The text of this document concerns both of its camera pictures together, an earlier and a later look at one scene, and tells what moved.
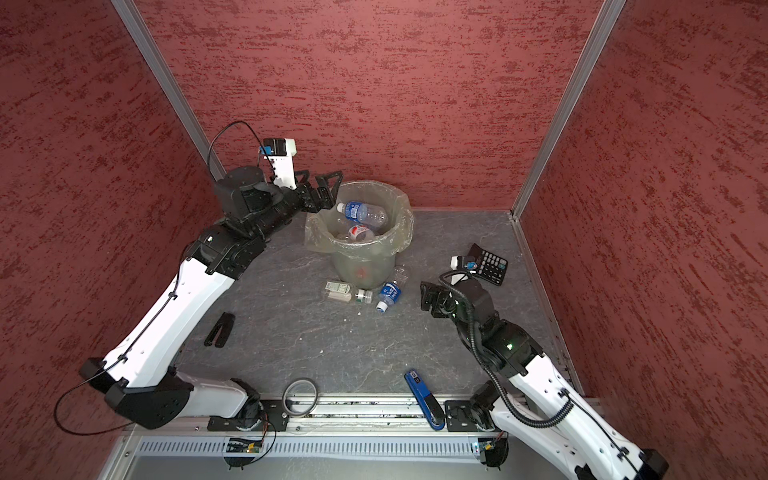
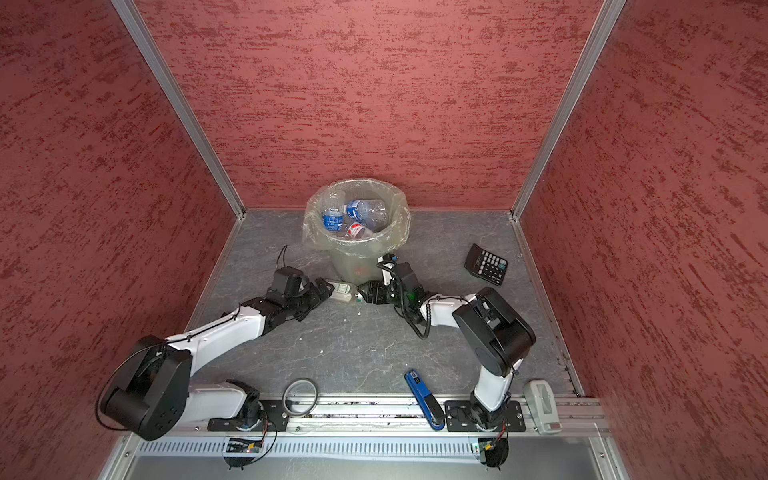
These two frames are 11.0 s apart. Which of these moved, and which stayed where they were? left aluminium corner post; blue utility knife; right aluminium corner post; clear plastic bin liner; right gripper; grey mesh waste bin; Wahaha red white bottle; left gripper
Moved: right gripper; left gripper
Stayed: grey mesh waste bin; left aluminium corner post; clear plastic bin liner; blue utility knife; right aluminium corner post; Wahaha red white bottle
